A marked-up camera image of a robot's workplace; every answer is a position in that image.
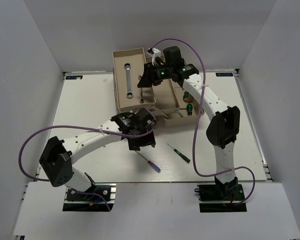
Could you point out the beige cantilever toolbox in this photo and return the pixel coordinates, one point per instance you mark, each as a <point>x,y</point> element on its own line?
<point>164,100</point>

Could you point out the blue label sticker left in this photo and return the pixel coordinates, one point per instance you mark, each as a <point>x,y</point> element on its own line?
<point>73,77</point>

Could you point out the blue label sticker right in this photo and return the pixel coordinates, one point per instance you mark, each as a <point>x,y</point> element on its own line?
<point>224,74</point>

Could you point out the small silver ratchet wrench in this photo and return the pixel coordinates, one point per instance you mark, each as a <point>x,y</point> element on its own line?
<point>141,99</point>

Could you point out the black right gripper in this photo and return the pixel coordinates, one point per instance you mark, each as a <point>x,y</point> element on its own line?
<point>149,78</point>

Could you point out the large silver ratchet wrench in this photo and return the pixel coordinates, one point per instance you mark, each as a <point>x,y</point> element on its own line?
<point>129,93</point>

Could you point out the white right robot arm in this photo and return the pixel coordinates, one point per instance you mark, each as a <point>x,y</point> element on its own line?
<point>224,120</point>

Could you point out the red blue handle screwdriver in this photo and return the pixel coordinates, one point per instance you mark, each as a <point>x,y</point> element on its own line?
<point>153,165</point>

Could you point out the blue label sticker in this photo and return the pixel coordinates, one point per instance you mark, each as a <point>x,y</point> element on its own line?
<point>224,74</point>
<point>73,77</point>

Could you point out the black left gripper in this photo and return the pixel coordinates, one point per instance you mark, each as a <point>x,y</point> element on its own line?
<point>148,139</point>

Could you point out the black green precision screwdriver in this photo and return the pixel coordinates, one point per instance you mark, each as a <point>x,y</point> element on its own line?
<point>185,158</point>

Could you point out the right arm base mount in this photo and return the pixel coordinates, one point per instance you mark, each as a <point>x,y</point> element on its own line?
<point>221,198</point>

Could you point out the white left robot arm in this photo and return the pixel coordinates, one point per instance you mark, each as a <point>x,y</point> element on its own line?
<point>60,155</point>

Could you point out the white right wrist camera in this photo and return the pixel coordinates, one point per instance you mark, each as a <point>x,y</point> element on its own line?
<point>155,55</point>

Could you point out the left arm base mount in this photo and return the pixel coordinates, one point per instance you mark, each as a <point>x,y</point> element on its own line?
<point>102,202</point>

